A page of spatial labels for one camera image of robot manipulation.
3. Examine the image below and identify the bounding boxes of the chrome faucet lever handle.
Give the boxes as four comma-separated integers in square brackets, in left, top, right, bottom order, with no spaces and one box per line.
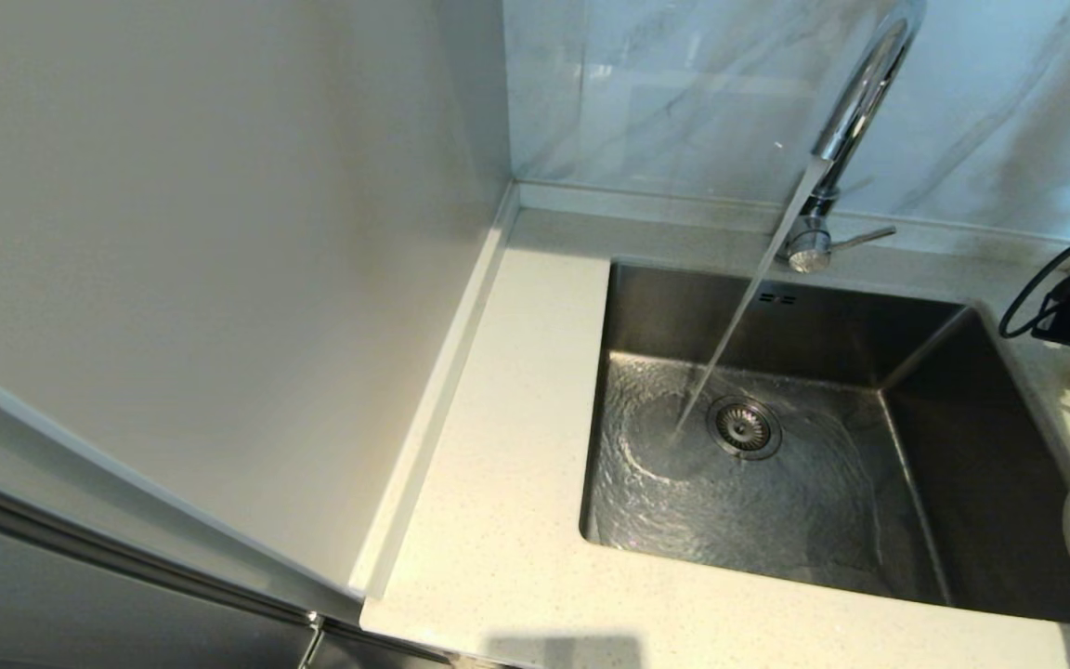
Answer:
[830,226,898,252]

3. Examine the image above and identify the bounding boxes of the stainless steel sink basin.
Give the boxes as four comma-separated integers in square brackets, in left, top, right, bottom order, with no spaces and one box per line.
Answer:
[580,260,1070,625]

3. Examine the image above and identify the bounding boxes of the chrome gooseneck kitchen faucet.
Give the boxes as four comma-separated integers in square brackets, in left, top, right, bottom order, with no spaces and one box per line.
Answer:
[775,0,928,275]

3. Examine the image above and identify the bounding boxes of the round metal drain strainer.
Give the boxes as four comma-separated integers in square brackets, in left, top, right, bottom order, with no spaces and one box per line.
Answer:
[707,396,784,462]

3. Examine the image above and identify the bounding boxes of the white tall side panel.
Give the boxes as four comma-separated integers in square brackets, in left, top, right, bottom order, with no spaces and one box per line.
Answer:
[0,0,519,600]

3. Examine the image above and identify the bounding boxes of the metal appliance handle bar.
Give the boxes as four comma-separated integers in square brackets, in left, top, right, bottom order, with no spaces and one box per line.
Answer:
[0,463,327,669]

